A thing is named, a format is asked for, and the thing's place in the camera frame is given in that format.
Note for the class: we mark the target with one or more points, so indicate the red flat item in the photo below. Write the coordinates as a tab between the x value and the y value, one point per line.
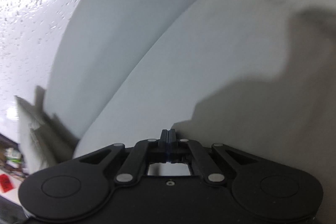
5	183

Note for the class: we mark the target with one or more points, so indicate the grey sofa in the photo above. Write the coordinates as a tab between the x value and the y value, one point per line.
118	29

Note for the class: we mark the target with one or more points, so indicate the white t-shirt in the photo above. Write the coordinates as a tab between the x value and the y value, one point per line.
183	69

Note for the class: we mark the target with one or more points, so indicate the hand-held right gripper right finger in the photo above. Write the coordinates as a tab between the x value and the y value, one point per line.
172	142

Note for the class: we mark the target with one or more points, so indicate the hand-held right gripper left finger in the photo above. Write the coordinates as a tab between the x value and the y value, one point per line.
164	142

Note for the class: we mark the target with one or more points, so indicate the large grey sofa cushion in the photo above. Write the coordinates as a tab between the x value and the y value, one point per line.
34	129

